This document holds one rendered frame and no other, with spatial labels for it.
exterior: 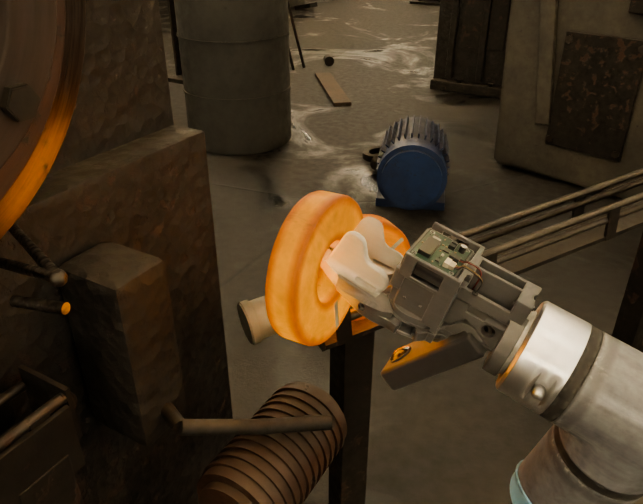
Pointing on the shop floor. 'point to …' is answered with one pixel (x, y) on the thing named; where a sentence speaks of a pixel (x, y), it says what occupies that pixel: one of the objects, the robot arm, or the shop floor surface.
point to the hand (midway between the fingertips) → (321, 252)
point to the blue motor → (413, 165)
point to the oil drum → (236, 72)
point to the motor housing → (276, 454)
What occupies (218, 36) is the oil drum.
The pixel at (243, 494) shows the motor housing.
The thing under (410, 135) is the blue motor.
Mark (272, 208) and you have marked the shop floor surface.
